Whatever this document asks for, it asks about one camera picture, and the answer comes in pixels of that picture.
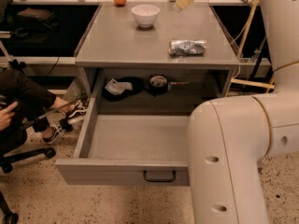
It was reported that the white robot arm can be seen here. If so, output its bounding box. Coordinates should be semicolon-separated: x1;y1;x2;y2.
187;0;299;224

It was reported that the grey open top drawer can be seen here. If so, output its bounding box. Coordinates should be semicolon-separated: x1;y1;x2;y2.
54;77;232;187

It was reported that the person's hand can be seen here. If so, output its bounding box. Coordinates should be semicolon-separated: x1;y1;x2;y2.
0;101;18;131

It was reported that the white ceramic bowl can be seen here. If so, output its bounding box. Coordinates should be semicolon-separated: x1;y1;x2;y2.
131;5;160;28

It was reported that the grey metal cabinet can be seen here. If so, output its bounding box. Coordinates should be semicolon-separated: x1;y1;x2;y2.
76;2;238;115

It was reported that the black cloth with paper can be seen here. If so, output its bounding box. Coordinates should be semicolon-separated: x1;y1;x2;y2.
102;77;144;102

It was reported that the black white sneaker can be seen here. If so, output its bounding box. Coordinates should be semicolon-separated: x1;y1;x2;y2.
42;123;64;145
65;101;88;125

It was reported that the seated person in black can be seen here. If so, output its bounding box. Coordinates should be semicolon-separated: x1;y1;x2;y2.
0;69;74;150

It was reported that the black office chair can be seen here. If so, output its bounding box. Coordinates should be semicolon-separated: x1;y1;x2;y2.
0;116;56;224

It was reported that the wooden easel frame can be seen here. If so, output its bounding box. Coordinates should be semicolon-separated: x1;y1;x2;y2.
230;0;274;92

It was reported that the black drawer handle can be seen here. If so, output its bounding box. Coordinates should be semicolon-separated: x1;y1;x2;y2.
143;171;177;183

